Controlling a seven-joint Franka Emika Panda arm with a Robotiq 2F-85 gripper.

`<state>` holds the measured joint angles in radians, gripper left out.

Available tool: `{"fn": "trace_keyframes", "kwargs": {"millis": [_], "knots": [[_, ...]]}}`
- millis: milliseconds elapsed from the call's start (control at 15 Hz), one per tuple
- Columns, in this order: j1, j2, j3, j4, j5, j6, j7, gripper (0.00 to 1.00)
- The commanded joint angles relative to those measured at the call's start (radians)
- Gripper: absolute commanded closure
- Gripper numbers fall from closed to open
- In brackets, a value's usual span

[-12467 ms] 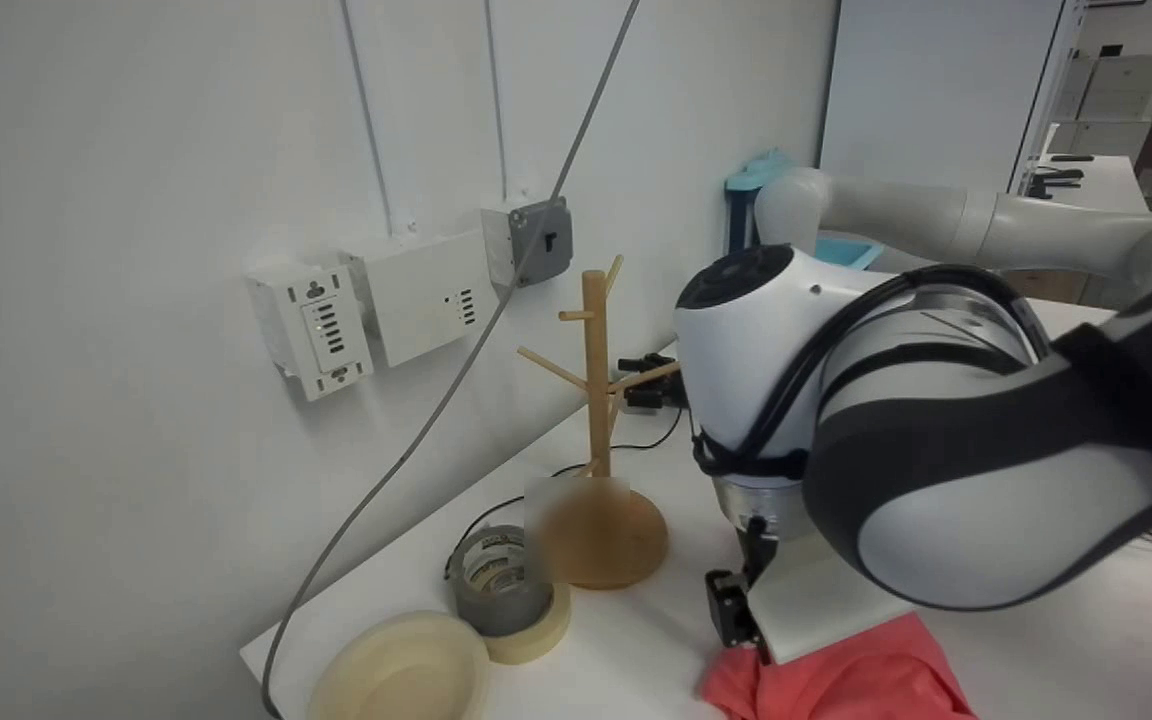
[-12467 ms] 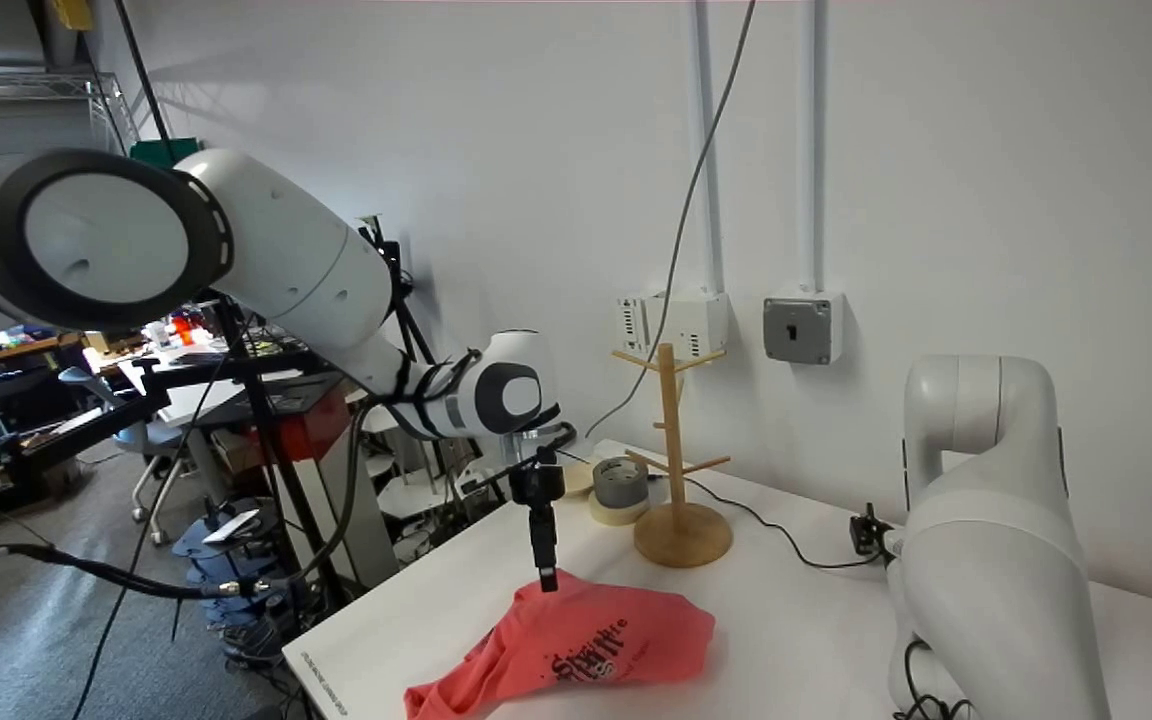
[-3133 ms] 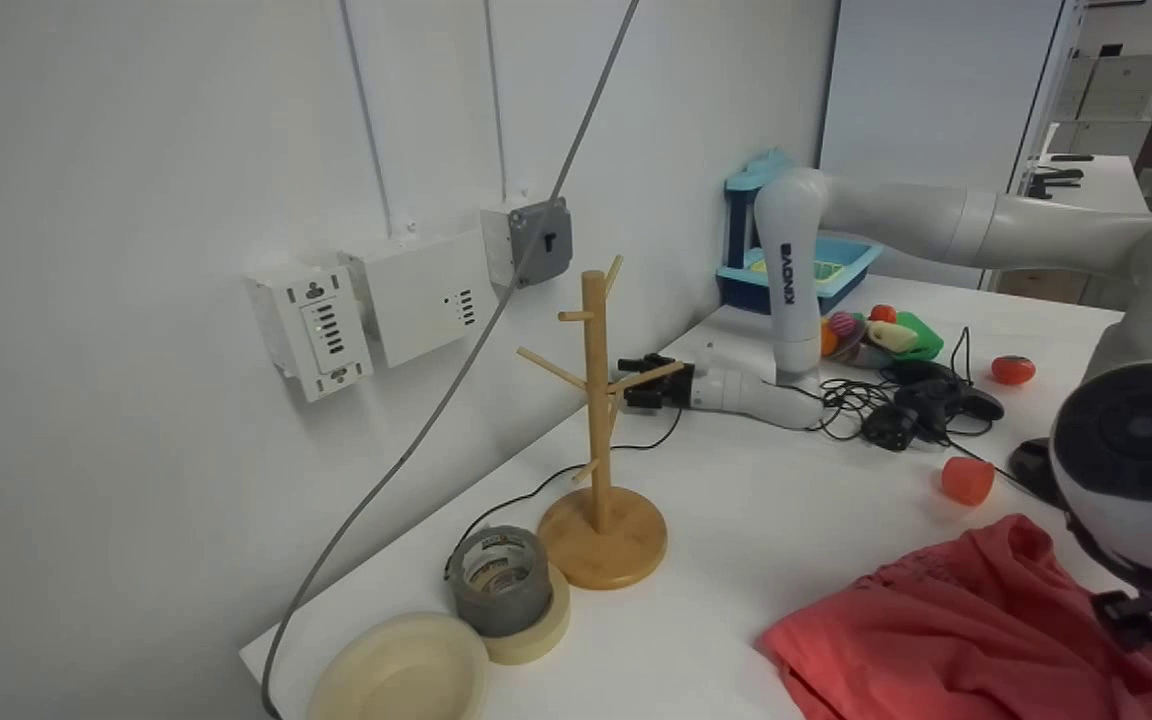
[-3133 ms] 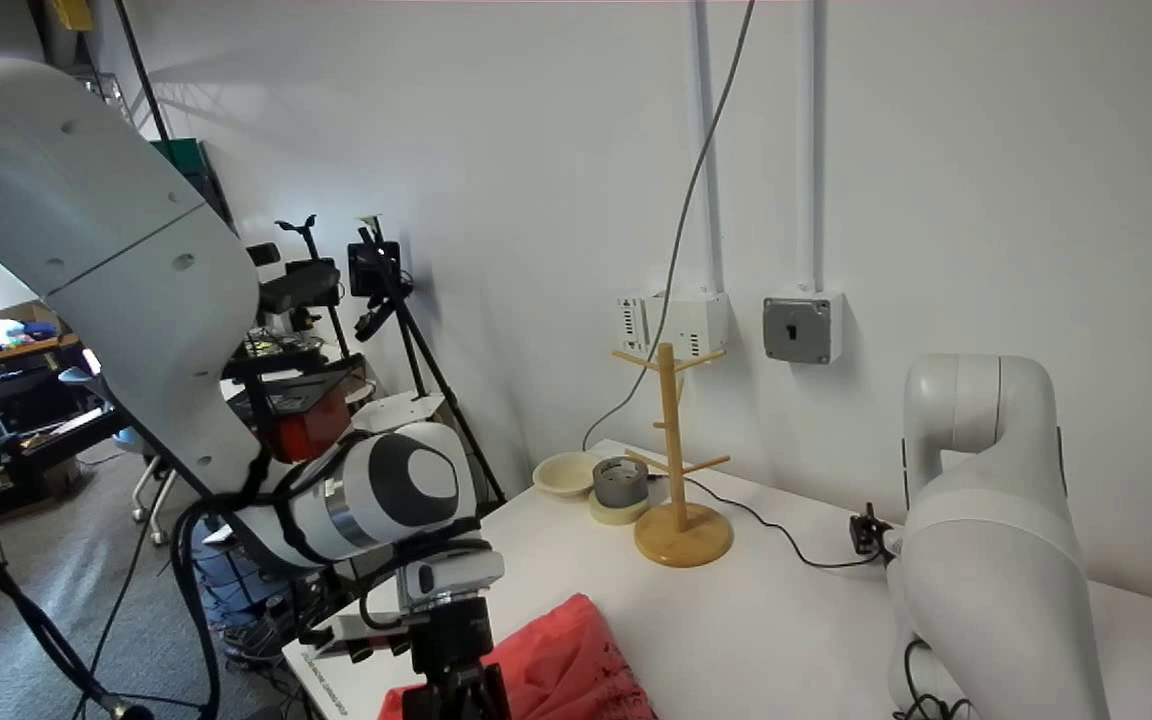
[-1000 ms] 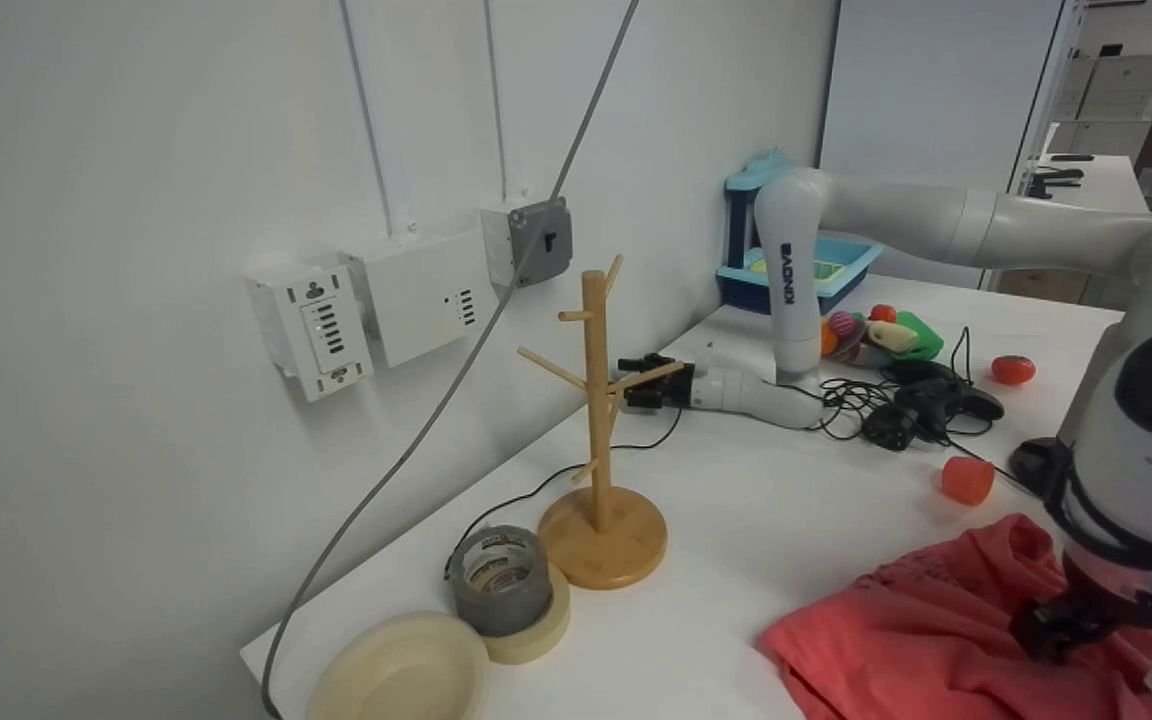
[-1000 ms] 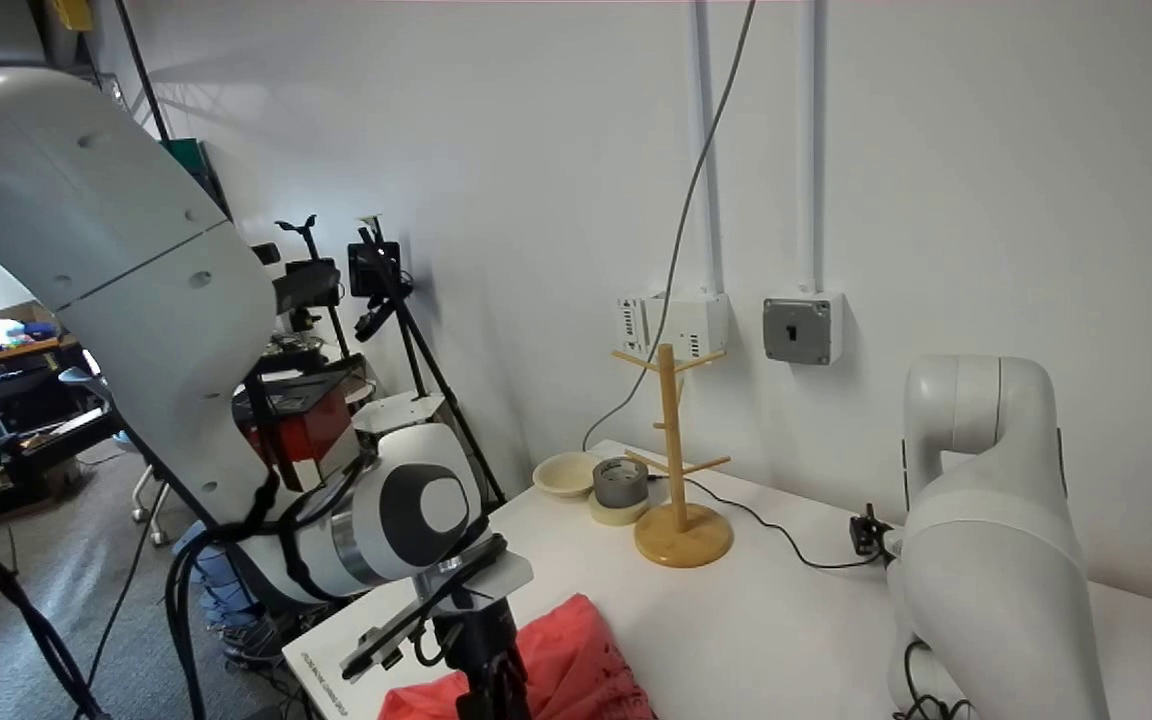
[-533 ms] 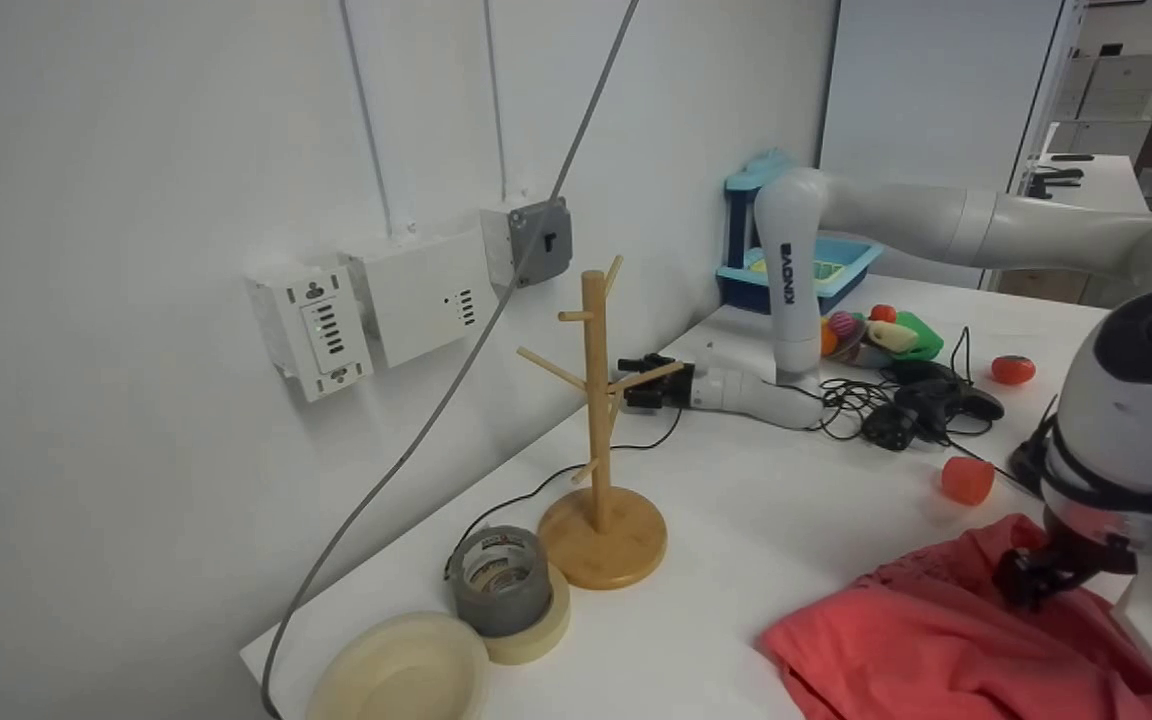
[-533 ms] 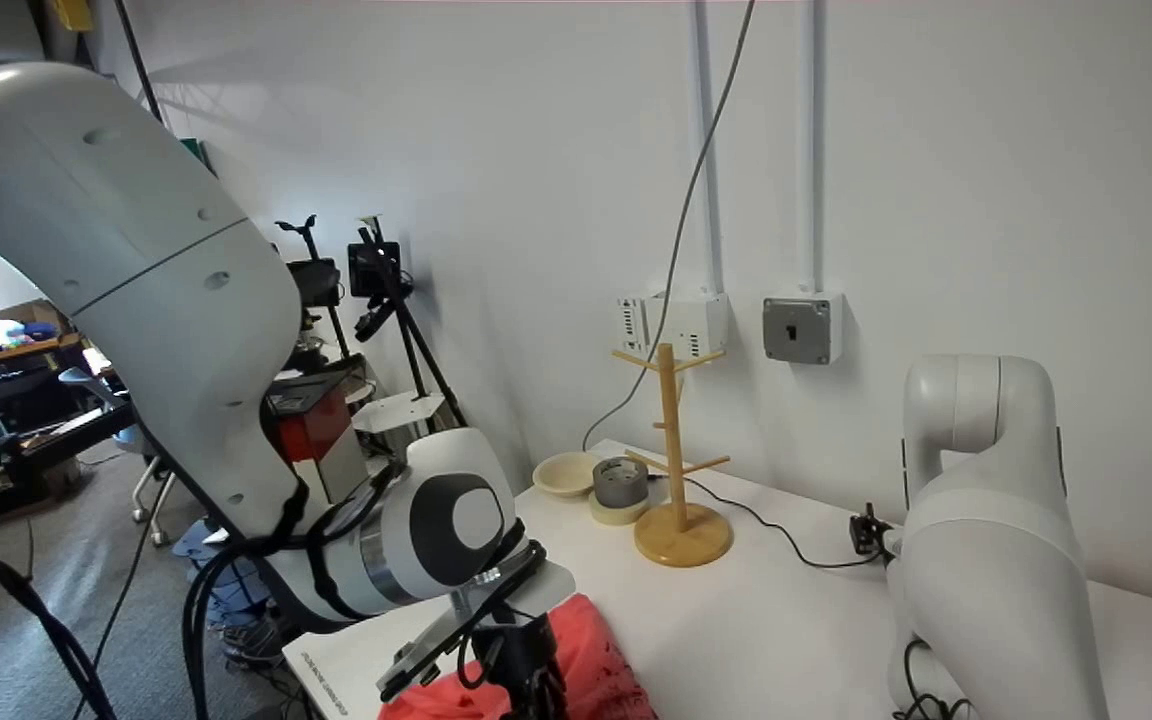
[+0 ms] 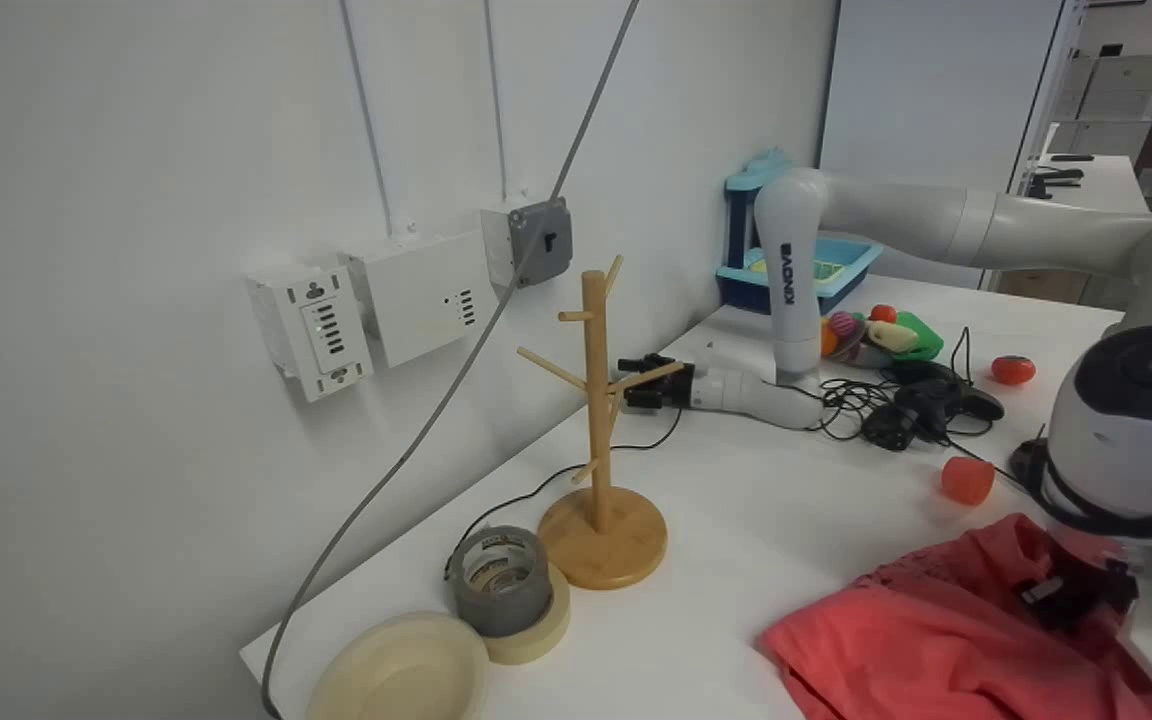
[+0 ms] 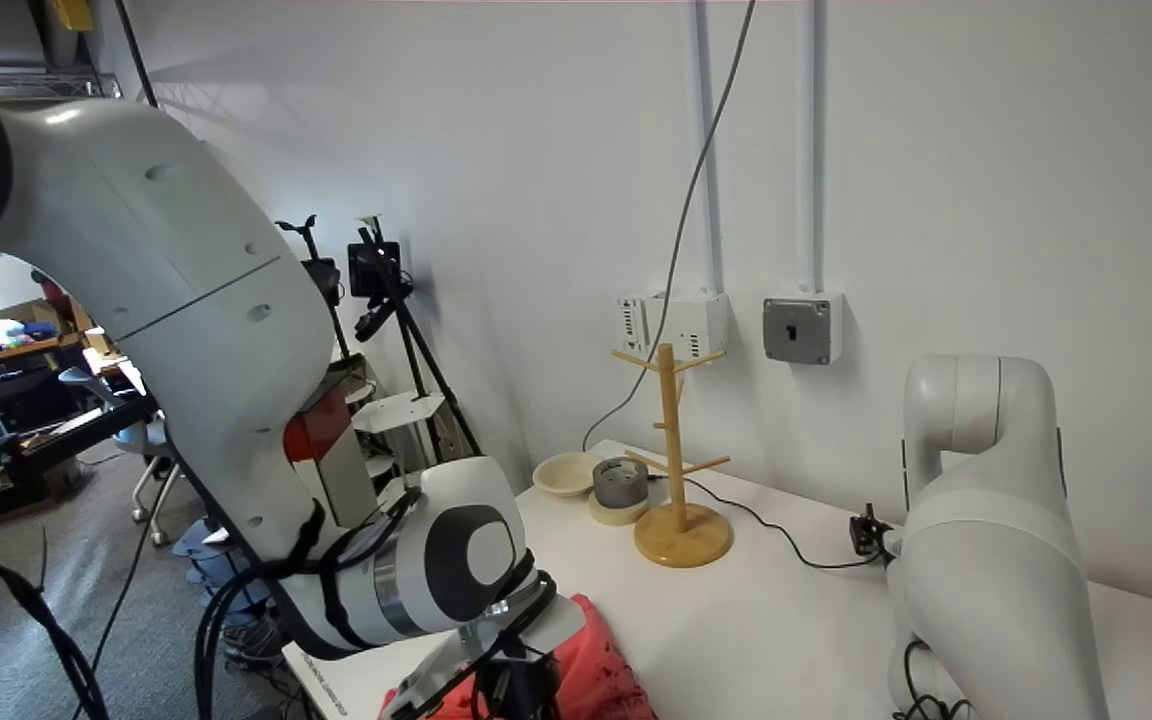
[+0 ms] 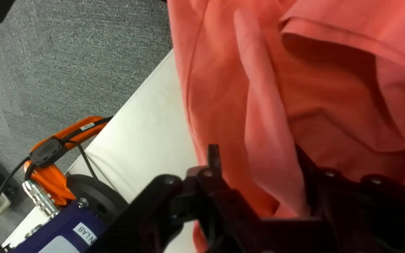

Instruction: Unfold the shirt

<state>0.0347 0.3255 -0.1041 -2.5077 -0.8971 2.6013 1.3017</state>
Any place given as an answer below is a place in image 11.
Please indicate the coral pink shirt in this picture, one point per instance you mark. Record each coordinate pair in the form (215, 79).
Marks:
(334, 93)

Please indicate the white idle robot arm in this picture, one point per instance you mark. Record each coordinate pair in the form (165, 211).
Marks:
(71, 229)

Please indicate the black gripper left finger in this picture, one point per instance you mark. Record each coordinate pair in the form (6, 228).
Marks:
(203, 215)

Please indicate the orange table clamp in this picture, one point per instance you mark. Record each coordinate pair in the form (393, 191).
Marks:
(53, 177)

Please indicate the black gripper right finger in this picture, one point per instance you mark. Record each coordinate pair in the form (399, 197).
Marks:
(366, 215)

